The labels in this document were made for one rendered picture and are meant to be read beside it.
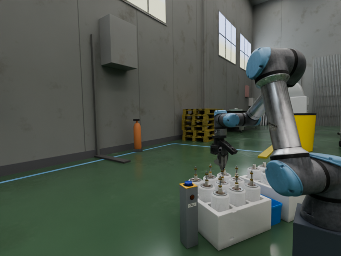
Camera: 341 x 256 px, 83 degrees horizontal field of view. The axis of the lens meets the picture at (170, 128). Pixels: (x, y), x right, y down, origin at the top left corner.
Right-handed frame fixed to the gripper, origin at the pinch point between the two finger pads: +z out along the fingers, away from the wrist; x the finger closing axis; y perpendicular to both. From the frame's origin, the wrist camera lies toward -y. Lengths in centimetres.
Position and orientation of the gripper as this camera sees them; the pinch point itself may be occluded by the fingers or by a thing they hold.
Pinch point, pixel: (223, 168)
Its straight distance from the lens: 124.1
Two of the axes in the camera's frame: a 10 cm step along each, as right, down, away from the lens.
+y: -6.3, -0.4, 7.7
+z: 0.2, 10.0, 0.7
